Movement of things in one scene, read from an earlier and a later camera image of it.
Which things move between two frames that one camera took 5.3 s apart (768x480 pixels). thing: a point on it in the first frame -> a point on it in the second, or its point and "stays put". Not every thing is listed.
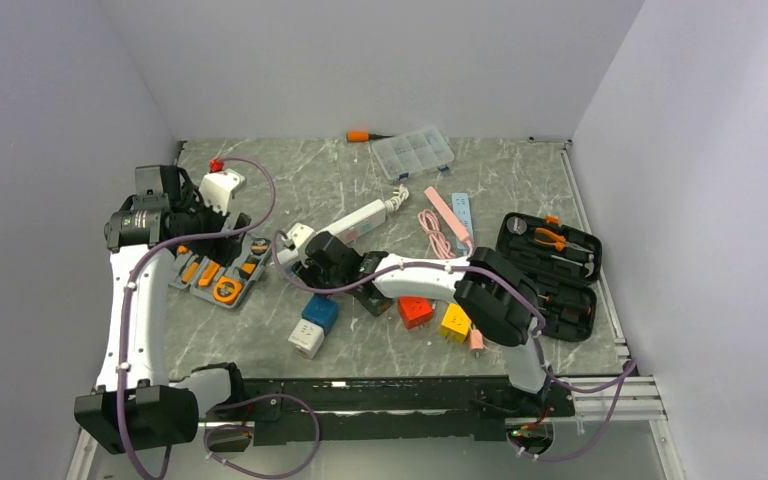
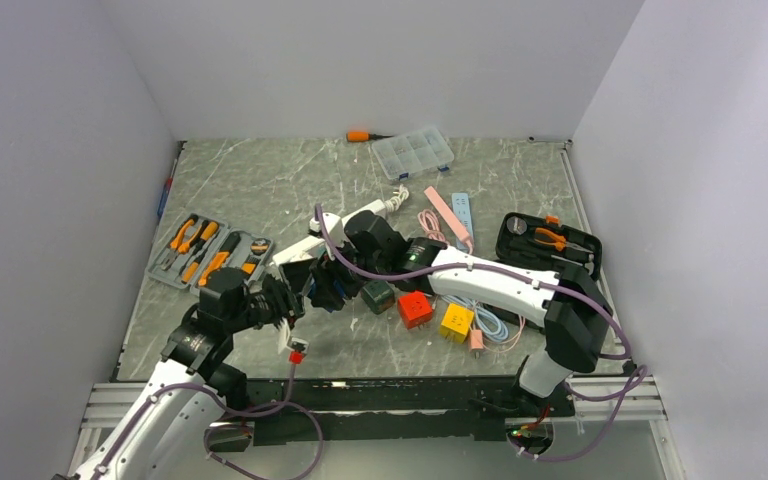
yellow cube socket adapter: [455, 323] stays put
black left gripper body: [196, 216] -> [270, 304]
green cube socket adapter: [375, 301] stays put
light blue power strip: [461, 206] stays put
